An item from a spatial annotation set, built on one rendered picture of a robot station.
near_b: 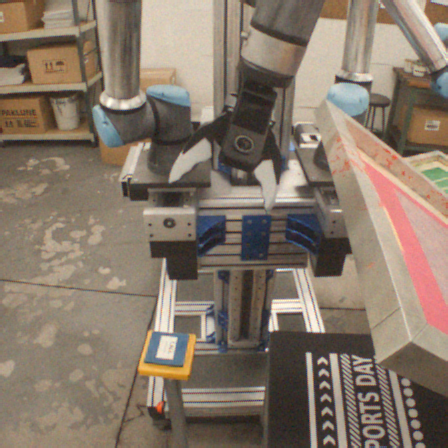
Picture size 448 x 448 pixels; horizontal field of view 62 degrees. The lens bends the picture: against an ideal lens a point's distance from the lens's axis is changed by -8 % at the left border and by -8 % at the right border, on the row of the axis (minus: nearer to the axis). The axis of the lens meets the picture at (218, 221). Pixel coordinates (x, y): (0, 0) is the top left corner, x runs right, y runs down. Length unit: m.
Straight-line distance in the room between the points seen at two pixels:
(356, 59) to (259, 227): 0.58
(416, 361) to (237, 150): 0.28
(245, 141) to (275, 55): 0.11
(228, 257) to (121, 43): 0.73
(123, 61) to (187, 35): 3.48
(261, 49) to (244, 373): 1.61
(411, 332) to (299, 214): 0.92
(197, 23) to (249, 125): 3.92
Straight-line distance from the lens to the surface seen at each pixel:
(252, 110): 0.49
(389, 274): 0.39
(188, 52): 4.45
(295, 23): 0.48
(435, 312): 0.53
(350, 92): 1.16
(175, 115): 1.08
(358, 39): 1.24
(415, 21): 1.11
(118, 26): 0.92
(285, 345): 1.08
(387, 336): 0.36
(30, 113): 4.70
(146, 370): 1.04
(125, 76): 0.97
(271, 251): 1.31
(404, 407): 1.06
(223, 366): 1.93
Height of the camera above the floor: 1.80
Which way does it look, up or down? 35 degrees down
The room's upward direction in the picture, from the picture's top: straight up
